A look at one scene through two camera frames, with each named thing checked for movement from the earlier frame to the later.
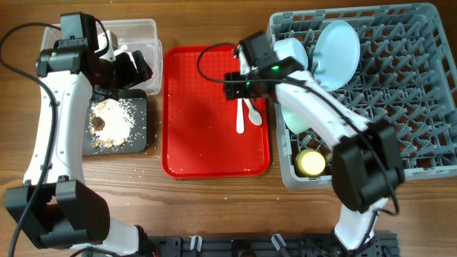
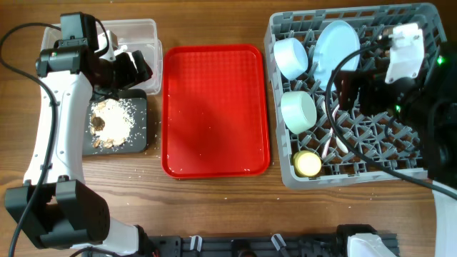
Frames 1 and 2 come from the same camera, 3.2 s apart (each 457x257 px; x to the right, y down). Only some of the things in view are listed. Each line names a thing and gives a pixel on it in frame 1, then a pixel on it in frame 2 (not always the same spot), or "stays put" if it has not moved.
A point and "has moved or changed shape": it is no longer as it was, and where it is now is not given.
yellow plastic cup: x=309 y=163 stays put
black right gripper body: x=242 y=86 -> x=401 y=100
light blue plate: x=335 y=56 stays put
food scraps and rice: x=111 y=122 stays put
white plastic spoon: x=254 y=115 has moved or changed shape
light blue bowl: x=290 y=47 stays put
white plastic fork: x=240 y=116 -> x=330 y=135
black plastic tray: x=136 y=144 stays put
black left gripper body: x=119 y=74 stays put
